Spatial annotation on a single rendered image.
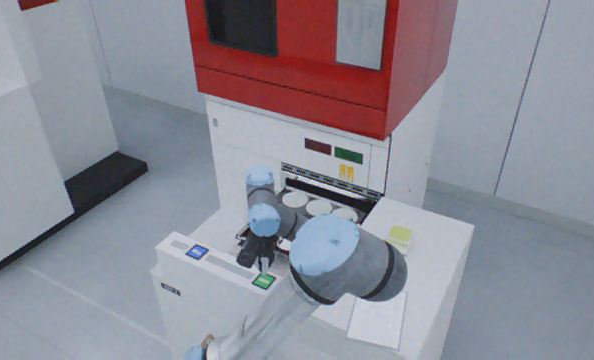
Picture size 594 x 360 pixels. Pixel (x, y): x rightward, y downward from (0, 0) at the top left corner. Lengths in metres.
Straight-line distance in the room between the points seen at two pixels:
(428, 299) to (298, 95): 0.82
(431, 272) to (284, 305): 0.76
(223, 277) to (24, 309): 1.72
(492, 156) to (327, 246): 2.62
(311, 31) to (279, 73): 0.21
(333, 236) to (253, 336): 0.27
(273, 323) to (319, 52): 0.98
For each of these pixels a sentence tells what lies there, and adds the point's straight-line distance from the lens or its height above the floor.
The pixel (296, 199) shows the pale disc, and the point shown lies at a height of 0.90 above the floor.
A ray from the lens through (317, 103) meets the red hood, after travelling 1.72.
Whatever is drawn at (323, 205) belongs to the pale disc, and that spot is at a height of 0.90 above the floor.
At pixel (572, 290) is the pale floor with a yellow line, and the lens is 3.15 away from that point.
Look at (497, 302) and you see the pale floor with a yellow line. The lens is 2.91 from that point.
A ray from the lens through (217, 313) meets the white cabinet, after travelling 1.71.
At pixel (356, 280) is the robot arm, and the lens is 0.85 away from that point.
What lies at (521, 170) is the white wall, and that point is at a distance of 3.37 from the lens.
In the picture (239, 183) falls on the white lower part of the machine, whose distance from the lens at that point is 2.22.
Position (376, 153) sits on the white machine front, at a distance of 1.76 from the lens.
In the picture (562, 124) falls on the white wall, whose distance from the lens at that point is 3.20.
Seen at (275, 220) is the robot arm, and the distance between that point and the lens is 1.17.
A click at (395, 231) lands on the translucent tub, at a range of 1.59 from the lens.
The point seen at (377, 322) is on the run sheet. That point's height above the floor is 0.97.
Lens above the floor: 2.06
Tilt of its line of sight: 36 degrees down
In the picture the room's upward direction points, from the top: straight up
